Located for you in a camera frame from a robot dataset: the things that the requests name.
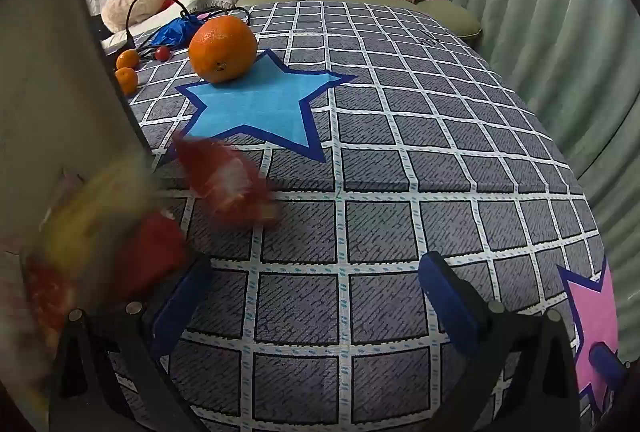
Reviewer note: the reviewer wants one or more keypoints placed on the blue plastic bag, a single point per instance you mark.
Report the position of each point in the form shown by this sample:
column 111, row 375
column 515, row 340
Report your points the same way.
column 175, row 31

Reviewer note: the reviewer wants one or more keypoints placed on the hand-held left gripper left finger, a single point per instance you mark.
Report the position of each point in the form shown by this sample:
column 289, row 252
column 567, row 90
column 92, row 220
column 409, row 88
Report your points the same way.
column 179, row 309

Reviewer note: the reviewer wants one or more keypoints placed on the small tangerine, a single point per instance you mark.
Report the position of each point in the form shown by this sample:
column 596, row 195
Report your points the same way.
column 126, row 80
column 127, row 60

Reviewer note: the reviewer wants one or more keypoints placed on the pale green curtain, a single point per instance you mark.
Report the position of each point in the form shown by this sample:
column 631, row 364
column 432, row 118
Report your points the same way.
column 540, row 11

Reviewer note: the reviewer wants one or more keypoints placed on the blue star patch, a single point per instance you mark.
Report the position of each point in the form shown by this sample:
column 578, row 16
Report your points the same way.
column 260, row 106

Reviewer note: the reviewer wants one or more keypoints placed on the large orange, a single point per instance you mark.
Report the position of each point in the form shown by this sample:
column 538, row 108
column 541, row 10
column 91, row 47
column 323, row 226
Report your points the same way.
column 222, row 49

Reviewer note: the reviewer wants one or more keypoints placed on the small red snack packet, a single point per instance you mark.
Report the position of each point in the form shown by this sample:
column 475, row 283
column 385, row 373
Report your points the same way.
column 225, row 184

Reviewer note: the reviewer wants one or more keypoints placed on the cherry tomato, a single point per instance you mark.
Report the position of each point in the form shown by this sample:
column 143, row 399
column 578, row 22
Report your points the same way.
column 162, row 53

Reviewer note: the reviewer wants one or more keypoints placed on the dark grey storage box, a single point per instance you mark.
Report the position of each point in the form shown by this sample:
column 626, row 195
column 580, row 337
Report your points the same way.
column 50, row 86

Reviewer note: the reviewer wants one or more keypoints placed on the yellow biscuit packet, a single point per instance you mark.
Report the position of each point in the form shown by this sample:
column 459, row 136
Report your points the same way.
column 87, row 212

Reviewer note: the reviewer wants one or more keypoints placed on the pink star patch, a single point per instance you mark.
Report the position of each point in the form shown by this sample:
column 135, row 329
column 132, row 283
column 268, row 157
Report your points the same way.
column 597, row 312

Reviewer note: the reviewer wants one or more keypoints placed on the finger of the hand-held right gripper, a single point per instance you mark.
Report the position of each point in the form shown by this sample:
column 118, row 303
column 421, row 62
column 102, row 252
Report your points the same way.
column 604, row 358

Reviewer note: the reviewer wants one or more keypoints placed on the grey checked tablecloth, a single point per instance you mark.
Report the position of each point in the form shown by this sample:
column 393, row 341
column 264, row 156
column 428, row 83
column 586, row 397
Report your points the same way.
column 400, row 192

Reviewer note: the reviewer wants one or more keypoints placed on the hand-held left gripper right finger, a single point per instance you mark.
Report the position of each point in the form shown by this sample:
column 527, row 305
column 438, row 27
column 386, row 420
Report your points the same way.
column 447, row 307

